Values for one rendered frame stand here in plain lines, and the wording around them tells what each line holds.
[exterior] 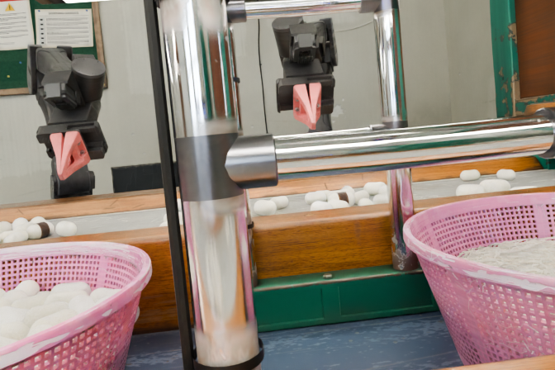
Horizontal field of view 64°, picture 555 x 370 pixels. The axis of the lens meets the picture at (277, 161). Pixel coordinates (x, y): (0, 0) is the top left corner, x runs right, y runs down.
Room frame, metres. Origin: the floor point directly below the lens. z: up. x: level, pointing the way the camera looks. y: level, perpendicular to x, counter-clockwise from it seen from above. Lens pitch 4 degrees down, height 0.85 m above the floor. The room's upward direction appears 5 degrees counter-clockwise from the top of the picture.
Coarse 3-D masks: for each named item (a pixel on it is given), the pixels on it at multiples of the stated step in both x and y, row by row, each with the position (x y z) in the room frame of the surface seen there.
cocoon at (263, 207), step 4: (260, 200) 0.61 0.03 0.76; (264, 200) 0.61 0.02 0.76; (256, 204) 0.61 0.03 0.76; (260, 204) 0.60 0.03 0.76; (264, 204) 0.59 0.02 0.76; (268, 204) 0.59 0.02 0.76; (272, 204) 0.59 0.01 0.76; (256, 208) 0.60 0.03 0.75; (260, 208) 0.59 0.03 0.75; (264, 208) 0.59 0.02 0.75; (268, 208) 0.59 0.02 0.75; (272, 208) 0.59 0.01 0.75; (276, 208) 0.60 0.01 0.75; (256, 212) 0.61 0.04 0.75; (260, 212) 0.60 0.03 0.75; (264, 212) 0.59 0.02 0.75; (268, 212) 0.59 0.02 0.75; (272, 212) 0.59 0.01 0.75
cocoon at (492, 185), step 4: (484, 180) 0.60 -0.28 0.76; (488, 180) 0.59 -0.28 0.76; (492, 180) 0.59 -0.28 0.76; (496, 180) 0.59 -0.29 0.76; (500, 180) 0.59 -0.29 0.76; (504, 180) 0.58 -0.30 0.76; (480, 184) 0.60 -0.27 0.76; (484, 184) 0.59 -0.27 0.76; (488, 184) 0.59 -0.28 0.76; (492, 184) 0.59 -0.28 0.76; (496, 184) 0.58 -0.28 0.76; (500, 184) 0.58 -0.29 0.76; (504, 184) 0.58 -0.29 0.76; (508, 184) 0.58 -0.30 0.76; (488, 188) 0.59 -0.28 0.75; (492, 188) 0.58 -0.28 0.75; (496, 188) 0.58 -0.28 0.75; (500, 188) 0.58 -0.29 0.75; (504, 188) 0.58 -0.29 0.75; (508, 188) 0.58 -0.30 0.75
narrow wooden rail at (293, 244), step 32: (512, 192) 0.47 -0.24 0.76; (256, 224) 0.43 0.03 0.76; (288, 224) 0.42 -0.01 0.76; (320, 224) 0.42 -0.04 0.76; (352, 224) 0.42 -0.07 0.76; (384, 224) 0.42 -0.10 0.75; (160, 256) 0.41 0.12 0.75; (256, 256) 0.42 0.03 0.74; (288, 256) 0.42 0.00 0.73; (320, 256) 0.42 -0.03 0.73; (352, 256) 0.42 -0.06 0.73; (384, 256) 0.42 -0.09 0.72; (160, 288) 0.41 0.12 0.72; (160, 320) 0.41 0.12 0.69; (192, 320) 0.41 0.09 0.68
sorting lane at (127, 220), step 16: (480, 176) 0.79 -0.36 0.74; (496, 176) 0.78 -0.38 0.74; (528, 176) 0.75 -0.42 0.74; (544, 176) 0.73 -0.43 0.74; (416, 192) 0.68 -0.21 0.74; (432, 192) 0.67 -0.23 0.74; (448, 192) 0.65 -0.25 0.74; (160, 208) 0.76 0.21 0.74; (288, 208) 0.65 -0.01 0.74; (304, 208) 0.63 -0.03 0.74; (80, 224) 0.68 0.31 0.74; (96, 224) 0.67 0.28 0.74; (112, 224) 0.65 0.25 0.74; (128, 224) 0.64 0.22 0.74; (144, 224) 0.63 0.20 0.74; (160, 224) 0.62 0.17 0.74
